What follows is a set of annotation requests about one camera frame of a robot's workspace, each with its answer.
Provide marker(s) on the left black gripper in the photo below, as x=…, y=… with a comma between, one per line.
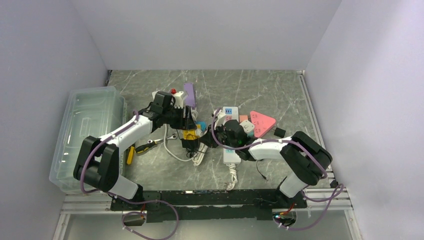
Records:
x=186, y=123

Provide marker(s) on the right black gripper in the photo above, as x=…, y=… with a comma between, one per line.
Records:
x=208, y=138

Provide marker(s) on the orange plug adapter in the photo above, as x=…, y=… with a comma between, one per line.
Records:
x=243, y=118

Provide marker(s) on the white plug adapter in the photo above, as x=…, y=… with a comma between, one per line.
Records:
x=247, y=126

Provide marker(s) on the white long power strip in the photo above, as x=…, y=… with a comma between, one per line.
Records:
x=231, y=122

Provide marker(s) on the yellow cube socket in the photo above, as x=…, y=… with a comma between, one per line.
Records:
x=191, y=134

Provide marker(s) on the blue cube socket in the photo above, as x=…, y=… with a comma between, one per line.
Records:
x=201, y=126

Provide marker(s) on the pink triangular power strip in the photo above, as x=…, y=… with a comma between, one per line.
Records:
x=262, y=123

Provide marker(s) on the black power adapter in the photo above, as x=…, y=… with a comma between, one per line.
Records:
x=279, y=132

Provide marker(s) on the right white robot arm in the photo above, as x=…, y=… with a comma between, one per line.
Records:
x=307, y=159

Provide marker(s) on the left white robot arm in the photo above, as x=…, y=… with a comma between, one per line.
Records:
x=97, y=166

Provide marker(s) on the silver ratchet wrench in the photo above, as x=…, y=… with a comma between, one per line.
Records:
x=171, y=137

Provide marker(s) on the purple flat box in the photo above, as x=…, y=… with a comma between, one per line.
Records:
x=190, y=100

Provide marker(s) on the black cube adapter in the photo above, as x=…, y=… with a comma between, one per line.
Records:
x=190, y=144

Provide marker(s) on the black yellow screwdriver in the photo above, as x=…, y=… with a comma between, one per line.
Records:
x=145, y=147

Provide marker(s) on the yellow black small tool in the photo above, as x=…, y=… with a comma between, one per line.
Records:
x=130, y=156

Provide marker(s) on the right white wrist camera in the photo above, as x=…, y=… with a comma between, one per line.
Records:
x=219, y=119

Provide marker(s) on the black base frame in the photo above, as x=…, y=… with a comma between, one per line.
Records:
x=163, y=205

